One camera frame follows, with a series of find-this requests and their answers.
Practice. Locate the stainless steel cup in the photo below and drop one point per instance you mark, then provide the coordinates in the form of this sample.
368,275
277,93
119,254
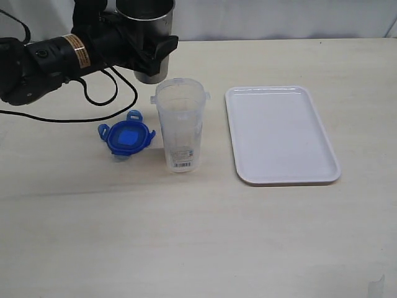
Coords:
149,26

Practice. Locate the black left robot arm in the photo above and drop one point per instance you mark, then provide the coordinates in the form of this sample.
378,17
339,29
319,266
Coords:
31,70

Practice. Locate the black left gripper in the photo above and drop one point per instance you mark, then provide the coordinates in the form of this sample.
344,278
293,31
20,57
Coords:
109,42

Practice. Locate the clear tall plastic container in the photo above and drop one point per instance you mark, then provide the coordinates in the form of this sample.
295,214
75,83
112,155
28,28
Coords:
180,103

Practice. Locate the blue plastic lid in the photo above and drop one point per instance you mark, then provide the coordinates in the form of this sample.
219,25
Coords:
127,137

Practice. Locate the white rectangular plastic tray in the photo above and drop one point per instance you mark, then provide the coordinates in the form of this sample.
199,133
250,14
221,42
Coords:
278,137

